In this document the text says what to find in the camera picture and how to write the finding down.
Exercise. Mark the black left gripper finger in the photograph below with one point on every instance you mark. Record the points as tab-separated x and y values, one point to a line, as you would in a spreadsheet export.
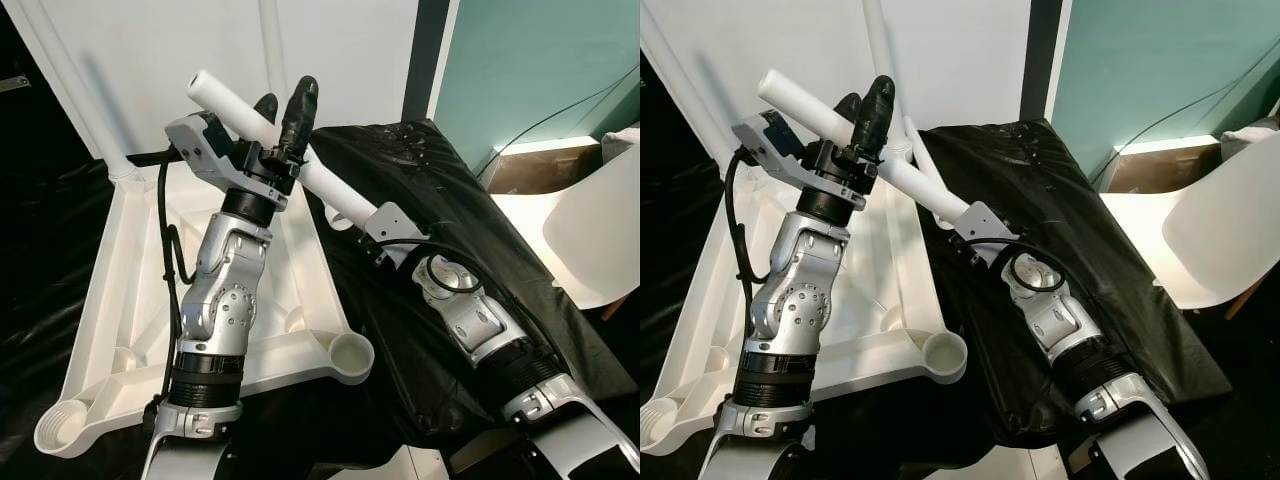
266	108
299	115
848	106
873	115

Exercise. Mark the white plastic table top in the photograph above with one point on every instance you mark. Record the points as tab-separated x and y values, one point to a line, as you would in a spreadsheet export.
900	280
300	290

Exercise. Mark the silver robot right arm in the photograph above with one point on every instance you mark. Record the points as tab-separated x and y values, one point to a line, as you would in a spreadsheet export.
480	320
1060	320

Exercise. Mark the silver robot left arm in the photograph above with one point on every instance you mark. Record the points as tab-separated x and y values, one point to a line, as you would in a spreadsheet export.
225	300
800	300

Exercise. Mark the large white backdrop panel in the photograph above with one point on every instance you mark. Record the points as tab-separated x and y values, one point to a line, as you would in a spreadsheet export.
150	50
760	40

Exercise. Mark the black table cloth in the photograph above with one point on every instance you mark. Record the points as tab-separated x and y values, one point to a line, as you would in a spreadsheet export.
480	200
1080	200

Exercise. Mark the white shell chair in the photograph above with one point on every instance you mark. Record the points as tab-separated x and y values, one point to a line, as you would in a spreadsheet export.
1220	225
590	225

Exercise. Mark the white bag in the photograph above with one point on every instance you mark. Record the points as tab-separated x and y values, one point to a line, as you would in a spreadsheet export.
622	138
1250	135

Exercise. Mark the small grey metal plate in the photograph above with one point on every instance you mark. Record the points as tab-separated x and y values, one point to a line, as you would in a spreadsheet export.
12	83

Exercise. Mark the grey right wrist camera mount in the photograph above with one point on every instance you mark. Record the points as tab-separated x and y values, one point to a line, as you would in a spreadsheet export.
395	225
985	225

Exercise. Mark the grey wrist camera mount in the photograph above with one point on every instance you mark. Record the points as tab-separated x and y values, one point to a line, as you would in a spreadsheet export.
205	150
395	225
770	150
985	225

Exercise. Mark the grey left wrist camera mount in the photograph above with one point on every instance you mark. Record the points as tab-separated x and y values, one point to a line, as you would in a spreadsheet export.
770	150
205	150

